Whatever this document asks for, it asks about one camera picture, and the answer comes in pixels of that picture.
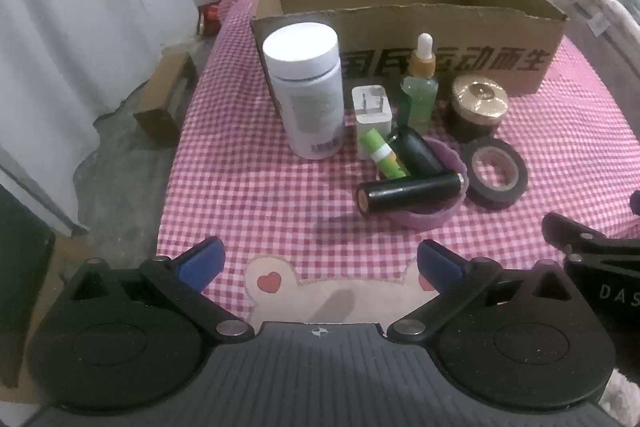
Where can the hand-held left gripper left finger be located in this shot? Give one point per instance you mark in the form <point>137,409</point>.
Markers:
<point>202,262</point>

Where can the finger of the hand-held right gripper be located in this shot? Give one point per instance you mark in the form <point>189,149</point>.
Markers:
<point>580,239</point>

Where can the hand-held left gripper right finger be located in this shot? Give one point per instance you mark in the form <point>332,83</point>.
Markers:
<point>437,264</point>

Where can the purple plastic lid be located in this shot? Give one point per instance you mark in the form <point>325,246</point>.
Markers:
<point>425,217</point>

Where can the black cylindrical tube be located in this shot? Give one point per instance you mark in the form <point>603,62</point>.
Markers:
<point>410,193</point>

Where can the black tape roll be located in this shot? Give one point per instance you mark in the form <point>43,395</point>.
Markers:
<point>487,199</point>

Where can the small black bottle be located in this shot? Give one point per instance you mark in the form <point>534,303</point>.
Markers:
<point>417,152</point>

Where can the green lip balm stick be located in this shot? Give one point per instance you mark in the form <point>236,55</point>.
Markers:
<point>382,154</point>

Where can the green dropper bottle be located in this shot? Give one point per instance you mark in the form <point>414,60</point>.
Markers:
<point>420,97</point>

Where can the dark jar with gold lid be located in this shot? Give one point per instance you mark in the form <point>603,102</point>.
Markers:
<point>477,99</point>

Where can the pink checkered blanket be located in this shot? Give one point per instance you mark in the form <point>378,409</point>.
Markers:
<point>250,207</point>

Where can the white charger plug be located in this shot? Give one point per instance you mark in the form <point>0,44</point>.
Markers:
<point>372,117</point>

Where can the small brown cardboard box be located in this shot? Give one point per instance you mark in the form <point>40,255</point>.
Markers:
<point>162,102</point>

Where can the white pill bottle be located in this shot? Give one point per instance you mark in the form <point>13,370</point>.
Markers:
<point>305,97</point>

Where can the white fluffy towel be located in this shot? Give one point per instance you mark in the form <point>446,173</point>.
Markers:
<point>590,2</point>

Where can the red packet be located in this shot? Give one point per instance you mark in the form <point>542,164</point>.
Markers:
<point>209,19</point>

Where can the white curtain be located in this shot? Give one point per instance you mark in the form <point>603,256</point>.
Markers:
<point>75,7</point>

